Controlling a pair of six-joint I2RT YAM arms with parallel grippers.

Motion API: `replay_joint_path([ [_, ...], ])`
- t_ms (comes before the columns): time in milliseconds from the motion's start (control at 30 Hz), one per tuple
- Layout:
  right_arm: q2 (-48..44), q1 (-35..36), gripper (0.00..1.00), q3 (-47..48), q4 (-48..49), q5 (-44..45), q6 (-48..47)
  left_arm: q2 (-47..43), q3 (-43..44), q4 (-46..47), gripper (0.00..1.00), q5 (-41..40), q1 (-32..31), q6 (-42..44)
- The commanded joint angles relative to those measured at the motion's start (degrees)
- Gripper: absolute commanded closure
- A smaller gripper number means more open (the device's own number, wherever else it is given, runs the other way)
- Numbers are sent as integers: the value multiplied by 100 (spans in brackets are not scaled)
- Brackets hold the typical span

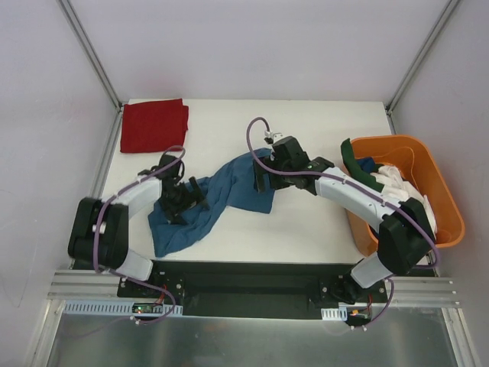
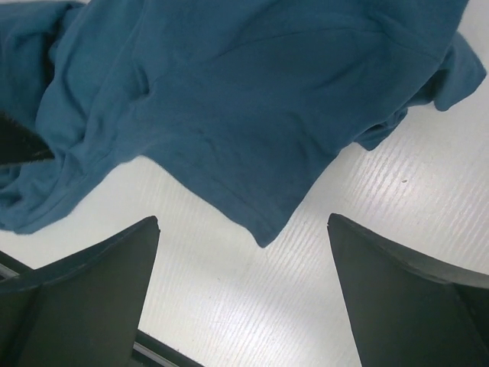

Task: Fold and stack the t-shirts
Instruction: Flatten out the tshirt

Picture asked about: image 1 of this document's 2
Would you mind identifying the teal blue t shirt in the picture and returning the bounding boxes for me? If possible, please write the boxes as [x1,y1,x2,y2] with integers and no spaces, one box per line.
[148,153,275,258]

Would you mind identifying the dark green t shirt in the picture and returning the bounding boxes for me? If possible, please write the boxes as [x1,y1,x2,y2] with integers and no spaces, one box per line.
[340,138,384,193]

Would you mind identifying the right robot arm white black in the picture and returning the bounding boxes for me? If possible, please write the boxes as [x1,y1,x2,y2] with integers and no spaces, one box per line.
[254,131,435,303]

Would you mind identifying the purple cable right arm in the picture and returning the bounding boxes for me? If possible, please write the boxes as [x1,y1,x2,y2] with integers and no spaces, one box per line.
[245,117,440,268]

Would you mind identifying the orange plastic basket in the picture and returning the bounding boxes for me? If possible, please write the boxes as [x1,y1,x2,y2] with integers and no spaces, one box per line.
[350,135,465,248]

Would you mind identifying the left aluminium frame post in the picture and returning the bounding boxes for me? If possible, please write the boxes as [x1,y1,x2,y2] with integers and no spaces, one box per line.
[57,0,122,111]

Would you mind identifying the left white cable duct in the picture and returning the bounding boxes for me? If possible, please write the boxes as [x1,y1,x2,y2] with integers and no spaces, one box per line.
[64,300,183,318]

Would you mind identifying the aluminium front rail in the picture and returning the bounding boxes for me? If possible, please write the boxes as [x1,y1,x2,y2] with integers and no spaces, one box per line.
[48,270,461,308]

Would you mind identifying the aluminium frame post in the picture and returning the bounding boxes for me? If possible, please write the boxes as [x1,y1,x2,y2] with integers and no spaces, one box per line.
[57,0,122,111]
[385,0,461,115]

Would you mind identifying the right white cable duct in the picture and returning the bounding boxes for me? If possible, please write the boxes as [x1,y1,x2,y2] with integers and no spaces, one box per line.
[321,307,348,322]

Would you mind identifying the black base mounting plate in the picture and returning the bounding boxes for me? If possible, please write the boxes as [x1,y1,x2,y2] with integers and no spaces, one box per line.
[116,259,389,317]

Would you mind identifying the white t shirt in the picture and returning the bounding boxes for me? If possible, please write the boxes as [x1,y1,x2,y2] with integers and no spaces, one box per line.
[371,165,438,235]

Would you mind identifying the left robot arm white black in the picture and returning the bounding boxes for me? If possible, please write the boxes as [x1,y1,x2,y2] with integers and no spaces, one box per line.
[67,152,209,297]

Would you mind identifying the white cable duct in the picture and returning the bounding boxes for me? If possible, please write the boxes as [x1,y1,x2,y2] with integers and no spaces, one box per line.
[64,300,183,318]
[321,307,348,322]

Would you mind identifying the right aluminium frame post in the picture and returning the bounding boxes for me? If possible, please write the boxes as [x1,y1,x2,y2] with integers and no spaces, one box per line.
[385,0,461,115]

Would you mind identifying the folded red t shirt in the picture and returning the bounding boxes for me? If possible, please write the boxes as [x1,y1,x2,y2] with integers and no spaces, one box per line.
[120,99,189,154]

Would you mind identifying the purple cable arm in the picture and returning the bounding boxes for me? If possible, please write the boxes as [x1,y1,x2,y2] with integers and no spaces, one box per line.
[245,117,440,268]
[91,145,187,326]

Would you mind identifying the royal blue t shirt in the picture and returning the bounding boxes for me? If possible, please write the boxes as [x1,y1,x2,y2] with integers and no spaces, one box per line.
[356,157,381,174]

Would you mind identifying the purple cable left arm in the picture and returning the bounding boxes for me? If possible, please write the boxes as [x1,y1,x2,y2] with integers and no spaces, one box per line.
[91,145,187,326]

